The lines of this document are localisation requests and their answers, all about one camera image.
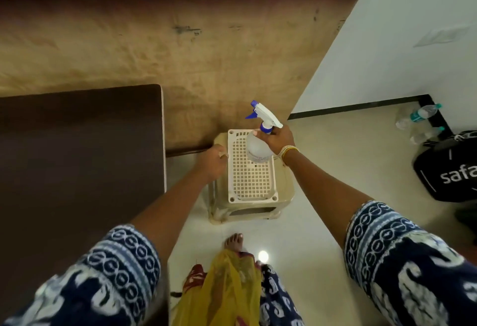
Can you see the person's right hand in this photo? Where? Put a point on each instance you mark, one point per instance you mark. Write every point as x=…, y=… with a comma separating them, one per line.
x=280, y=140

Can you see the person's left hand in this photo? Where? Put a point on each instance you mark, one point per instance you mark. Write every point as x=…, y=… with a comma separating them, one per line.
x=209, y=163

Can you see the person's left fingers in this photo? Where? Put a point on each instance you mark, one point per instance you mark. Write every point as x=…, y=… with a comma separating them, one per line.
x=220, y=151

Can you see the person's right thumb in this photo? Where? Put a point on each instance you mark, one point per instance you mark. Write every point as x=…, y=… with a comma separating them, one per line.
x=262, y=134

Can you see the clear spray bottle blue nozzle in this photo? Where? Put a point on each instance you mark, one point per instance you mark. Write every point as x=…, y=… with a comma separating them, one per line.
x=259, y=146

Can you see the beige plastic stool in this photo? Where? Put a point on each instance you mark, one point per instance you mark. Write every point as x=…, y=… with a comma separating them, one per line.
x=253, y=182

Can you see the person's right forearm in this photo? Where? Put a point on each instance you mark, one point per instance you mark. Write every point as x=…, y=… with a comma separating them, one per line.
x=322, y=191

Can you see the person's left forearm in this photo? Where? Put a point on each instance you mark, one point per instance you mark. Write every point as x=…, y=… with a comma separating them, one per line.
x=169, y=210

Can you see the yellow wrist bangle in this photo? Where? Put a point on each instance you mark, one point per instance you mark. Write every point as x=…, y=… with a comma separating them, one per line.
x=287, y=150

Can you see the person's foot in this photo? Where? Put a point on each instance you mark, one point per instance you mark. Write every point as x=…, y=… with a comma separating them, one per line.
x=234, y=242

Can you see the large brown wooden board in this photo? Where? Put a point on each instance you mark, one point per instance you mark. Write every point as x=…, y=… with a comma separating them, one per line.
x=167, y=53

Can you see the yellow scarf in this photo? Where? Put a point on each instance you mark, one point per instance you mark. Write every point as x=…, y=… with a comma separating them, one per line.
x=220, y=290

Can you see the dark brown table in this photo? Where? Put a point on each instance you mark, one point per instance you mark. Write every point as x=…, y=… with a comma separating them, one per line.
x=78, y=187

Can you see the clear water bottle green label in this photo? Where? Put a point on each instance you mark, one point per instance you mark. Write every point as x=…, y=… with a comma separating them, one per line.
x=418, y=115

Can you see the clear water bottle green cap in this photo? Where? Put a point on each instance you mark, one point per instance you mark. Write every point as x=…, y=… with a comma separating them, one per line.
x=426, y=136

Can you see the black bag white print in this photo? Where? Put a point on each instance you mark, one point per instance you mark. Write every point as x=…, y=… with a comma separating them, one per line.
x=445, y=172

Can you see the blue white patterned dress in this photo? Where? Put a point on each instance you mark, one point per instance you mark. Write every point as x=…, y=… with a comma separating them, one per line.
x=406, y=266

